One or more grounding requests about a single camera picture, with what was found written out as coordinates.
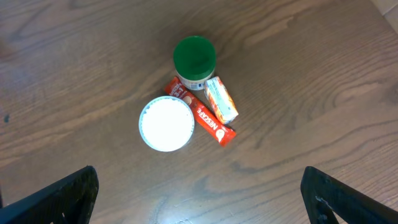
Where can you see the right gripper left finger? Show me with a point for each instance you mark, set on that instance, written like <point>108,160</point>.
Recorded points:
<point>68,200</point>

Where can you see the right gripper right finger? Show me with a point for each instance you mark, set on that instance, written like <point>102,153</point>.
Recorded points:
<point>326,197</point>

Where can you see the blue white yogurt cup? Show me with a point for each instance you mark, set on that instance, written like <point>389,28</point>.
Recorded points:
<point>166,124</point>

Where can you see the small orange box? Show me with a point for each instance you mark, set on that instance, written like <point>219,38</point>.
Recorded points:
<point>220,100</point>

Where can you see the red coffee stick sachet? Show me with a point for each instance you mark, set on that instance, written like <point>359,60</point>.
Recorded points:
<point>203,116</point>

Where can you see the green lid jar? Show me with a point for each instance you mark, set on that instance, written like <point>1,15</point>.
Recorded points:
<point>195,61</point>

